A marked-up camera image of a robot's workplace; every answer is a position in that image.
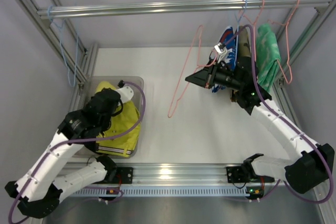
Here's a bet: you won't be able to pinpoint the aluminium hanging rail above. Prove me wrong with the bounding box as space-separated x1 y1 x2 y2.
37 0 333 20

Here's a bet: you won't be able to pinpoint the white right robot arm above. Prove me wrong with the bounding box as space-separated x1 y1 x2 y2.
185 57 335 194

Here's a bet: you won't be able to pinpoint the light blue wire hanger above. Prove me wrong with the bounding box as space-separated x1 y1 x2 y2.
47 5 80 88

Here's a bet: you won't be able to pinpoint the front aluminium rail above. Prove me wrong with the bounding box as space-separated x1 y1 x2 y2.
60 163 326 186

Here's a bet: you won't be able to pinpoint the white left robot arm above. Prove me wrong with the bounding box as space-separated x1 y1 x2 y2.
5 88 133 219

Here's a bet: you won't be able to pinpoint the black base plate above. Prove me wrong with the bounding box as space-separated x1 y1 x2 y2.
226 165 275 184
111 167 133 185

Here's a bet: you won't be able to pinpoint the blue patterned shorts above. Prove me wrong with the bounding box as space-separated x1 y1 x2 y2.
208 26 239 93

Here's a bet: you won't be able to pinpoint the pink hanger under green trousers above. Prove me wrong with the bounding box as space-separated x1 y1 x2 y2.
267 0 300 84

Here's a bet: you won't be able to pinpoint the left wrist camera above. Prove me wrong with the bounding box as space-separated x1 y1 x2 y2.
116 80 134 104

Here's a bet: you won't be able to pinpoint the clear plastic bin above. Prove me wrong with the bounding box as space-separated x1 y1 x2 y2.
72 77 145 159

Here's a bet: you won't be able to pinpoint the blue hanger under patterned shorts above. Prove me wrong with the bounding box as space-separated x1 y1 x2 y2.
234 0 248 57

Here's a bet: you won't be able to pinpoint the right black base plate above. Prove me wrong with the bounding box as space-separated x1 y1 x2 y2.
226 165 275 184

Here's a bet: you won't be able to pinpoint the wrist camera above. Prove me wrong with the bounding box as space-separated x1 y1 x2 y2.
116 80 134 104
214 43 229 62

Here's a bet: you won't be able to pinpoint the yellow-green trousers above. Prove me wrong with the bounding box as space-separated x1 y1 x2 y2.
91 80 142 158

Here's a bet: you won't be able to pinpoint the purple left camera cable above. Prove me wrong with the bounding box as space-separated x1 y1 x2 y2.
7 80 146 224

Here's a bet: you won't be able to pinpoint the slotted cable duct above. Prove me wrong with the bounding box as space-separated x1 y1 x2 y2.
68 186 263 197

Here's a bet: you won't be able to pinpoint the camouflage shorts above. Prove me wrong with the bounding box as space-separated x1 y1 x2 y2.
232 26 254 108

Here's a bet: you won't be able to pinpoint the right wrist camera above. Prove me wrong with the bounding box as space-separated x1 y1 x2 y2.
214 43 229 62

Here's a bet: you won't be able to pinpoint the aluminium corner bracket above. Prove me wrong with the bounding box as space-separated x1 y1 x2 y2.
277 77 287 88

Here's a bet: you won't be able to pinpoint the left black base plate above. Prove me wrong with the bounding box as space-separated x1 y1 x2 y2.
111 167 133 185

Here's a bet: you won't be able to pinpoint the green tie-dye trousers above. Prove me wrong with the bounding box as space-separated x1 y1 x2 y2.
256 23 281 92

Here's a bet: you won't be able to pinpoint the pink hanger under camouflage shorts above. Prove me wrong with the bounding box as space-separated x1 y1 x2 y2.
243 0 265 61

